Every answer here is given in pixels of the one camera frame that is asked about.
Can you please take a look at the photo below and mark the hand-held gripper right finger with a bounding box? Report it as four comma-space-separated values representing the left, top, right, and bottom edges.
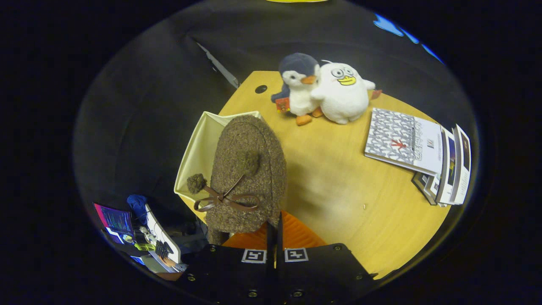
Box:
276, 211, 377, 305

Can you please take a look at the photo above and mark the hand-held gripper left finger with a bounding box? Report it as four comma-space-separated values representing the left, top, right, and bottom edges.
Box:
180, 220, 275, 305

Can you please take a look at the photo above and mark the beige fabric storage box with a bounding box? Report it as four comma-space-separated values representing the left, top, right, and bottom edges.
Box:
174, 111, 265, 224

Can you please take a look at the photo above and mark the brown fuzzy slipper shoe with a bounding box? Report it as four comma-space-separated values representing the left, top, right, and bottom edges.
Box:
187, 114, 288, 245

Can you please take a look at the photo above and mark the blue cloth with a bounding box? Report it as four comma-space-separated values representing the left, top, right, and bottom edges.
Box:
127, 194, 148, 225

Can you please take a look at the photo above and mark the grey patterned book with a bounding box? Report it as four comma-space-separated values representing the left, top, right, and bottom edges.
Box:
364, 107, 444, 177

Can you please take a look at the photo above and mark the white book blue picture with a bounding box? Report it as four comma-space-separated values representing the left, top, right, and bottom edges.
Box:
426, 125, 460, 206

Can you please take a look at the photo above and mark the white duck plush toy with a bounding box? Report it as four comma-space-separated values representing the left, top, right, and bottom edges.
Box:
311, 61, 382, 125

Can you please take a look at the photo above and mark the white book dark picture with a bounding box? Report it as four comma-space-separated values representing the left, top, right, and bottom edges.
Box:
449, 124, 472, 205

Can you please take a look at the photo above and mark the grey penguin plush toy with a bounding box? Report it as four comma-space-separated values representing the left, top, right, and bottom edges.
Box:
271, 53, 324, 126

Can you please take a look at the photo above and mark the grey metal bar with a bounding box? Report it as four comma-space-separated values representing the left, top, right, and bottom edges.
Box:
196, 42, 241, 89

